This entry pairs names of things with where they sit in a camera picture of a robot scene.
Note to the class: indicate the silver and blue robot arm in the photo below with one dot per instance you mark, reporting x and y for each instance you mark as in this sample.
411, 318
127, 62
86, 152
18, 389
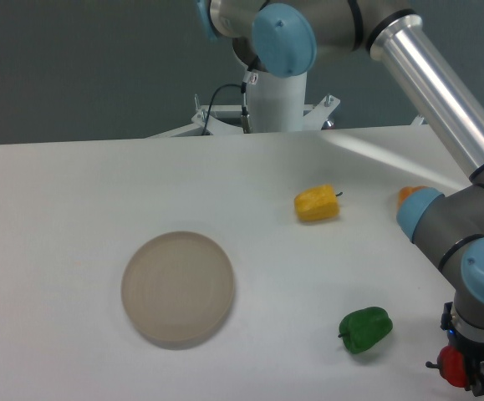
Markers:
285, 38

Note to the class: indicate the orange bell pepper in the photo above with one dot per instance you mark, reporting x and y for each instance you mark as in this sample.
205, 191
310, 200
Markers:
405, 192

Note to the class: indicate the red bell pepper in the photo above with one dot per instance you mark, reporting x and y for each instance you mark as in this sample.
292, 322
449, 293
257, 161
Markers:
451, 366

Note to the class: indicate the beige round plate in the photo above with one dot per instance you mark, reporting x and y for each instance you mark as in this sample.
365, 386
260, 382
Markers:
177, 290

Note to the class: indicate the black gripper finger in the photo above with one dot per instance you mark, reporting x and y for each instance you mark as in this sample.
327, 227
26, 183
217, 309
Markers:
474, 369

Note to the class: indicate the yellow bell pepper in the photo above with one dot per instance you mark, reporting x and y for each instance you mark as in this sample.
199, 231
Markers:
317, 204

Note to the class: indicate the green bell pepper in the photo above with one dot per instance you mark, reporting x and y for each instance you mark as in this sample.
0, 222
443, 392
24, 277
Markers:
362, 329

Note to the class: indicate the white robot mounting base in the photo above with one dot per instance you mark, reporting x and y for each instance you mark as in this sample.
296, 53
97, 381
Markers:
269, 104

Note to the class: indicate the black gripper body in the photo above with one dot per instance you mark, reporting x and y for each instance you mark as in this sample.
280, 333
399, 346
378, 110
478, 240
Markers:
466, 338

